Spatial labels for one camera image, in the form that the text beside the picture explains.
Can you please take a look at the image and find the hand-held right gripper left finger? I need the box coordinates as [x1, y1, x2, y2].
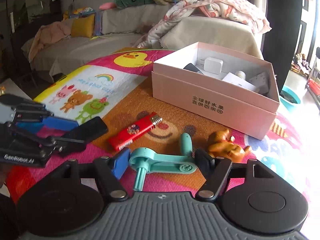
[47, 147, 132, 202]

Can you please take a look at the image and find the metal shoe rack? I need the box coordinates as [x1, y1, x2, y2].
[290, 47, 320, 105]

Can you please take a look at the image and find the black rectangular case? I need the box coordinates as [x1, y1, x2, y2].
[64, 116, 109, 145]

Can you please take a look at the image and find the brown toy dog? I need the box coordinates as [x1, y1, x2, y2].
[207, 129, 253, 163]

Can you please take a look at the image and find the small white carton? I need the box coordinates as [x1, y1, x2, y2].
[222, 72, 260, 93]

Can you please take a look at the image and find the teal plastic basin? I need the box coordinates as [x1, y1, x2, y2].
[279, 85, 302, 113]

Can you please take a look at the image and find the white charger plug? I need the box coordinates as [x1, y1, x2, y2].
[199, 57, 220, 75]

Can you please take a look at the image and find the small colourful plush toy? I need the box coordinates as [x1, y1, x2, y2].
[62, 6, 97, 18]

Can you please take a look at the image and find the black framed glass stand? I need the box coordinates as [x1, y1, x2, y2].
[6, 0, 63, 34]

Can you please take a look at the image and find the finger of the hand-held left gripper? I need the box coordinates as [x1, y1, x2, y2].
[6, 122, 87, 157]
[17, 107, 80, 132]

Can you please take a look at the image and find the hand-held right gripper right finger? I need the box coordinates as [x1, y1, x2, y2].
[194, 149, 283, 202]

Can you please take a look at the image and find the red plastic comb case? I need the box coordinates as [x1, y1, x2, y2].
[108, 112, 163, 152]

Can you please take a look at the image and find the dark curtain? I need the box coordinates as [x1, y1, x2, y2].
[266, 0, 303, 85]

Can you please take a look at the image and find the yellow cushion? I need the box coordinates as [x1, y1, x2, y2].
[71, 14, 97, 38]

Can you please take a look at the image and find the beige covered sofa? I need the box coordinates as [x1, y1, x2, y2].
[21, 2, 264, 80]

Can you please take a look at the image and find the pink cardboard box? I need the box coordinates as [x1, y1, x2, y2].
[151, 42, 280, 140]

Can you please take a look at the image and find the teal plastic hand crank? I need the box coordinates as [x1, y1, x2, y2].
[129, 132, 197, 190]

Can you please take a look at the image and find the pink crumpled cloth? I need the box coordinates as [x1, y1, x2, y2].
[28, 21, 73, 62]

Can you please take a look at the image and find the colourful cartoon play mat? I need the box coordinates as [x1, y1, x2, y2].
[5, 47, 310, 230]

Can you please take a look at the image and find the floral blanket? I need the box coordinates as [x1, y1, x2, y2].
[136, 0, 272, 49]

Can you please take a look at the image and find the blue striped cloth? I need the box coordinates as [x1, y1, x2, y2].
[94, 11, 104, 37]

